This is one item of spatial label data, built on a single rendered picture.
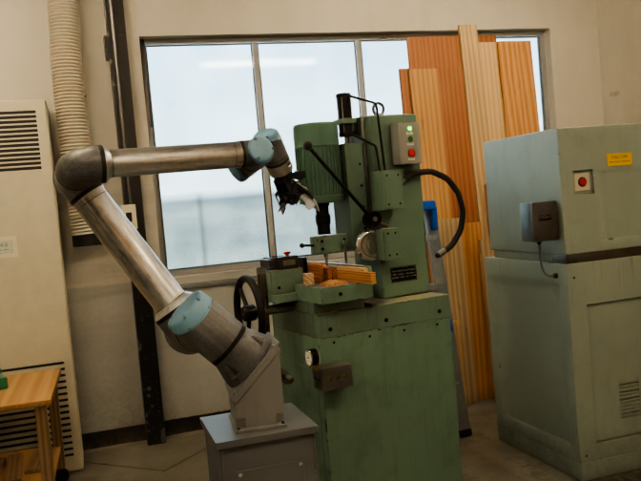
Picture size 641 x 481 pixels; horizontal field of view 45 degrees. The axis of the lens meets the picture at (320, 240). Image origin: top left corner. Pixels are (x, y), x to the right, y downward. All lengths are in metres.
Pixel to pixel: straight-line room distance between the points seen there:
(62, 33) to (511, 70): 2.54
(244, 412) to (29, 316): 1.84
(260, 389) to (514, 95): 3.00
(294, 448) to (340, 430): 0.59
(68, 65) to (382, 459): 2.41
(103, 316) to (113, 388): 0.39
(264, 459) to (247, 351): 0.31
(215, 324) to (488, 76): 2.95
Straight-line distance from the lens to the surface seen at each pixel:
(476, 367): 4.55
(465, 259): 4.47
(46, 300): 3.95
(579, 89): 5.27
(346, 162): 3.03
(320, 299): 2.76
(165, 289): 2.50
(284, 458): 2.37
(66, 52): 4.13
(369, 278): 2.75
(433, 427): 3.14
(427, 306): 3.04
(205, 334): 2.32
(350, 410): 2.93
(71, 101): 4.09
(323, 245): 3.02
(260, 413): 2.35
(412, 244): 3.12
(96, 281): 4.24
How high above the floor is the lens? 1.21
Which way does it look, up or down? 3 degrees down
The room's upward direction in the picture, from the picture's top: 5 degrees counter-clockwise
